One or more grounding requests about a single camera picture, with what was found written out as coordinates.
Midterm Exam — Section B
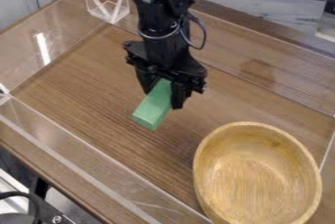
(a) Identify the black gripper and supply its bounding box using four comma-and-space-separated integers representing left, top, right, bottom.
124, 39, 207, 110

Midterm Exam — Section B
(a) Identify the green rectangular block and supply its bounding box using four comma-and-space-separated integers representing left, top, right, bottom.
132, 79, 171, 130

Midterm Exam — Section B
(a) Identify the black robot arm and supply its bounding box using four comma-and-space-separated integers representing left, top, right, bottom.
124, 0, 206, 110

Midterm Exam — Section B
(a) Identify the brown wooden bowl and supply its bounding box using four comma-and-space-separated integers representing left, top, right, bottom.
193, 121, 321, 224

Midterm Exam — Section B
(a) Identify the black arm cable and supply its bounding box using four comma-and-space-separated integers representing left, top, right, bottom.
177, 11, 207, 51

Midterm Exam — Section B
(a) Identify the clear acrylic corner bracket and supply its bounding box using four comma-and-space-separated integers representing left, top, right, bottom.
84, 0, 131, 24

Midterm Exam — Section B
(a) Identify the clear acrylic front wall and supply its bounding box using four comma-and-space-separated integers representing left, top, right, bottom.
0, 84, 210, 224

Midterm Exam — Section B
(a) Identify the black cable bottom left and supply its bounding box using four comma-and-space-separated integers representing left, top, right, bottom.
0, 191, 47, 224

